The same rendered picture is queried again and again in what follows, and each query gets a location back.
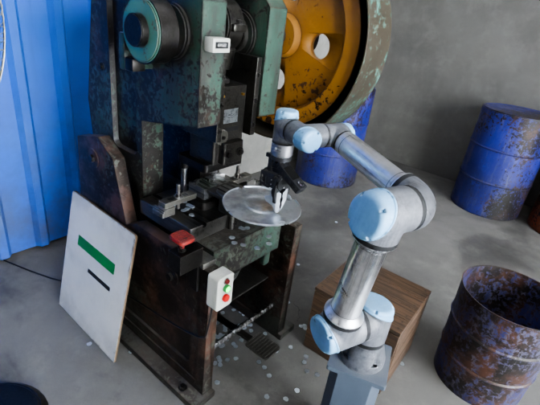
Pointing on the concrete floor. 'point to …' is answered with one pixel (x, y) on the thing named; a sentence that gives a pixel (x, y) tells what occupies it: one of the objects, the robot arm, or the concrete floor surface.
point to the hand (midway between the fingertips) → (278, 210)
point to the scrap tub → (491, 337)
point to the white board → (97, 272)
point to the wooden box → (393, 284)
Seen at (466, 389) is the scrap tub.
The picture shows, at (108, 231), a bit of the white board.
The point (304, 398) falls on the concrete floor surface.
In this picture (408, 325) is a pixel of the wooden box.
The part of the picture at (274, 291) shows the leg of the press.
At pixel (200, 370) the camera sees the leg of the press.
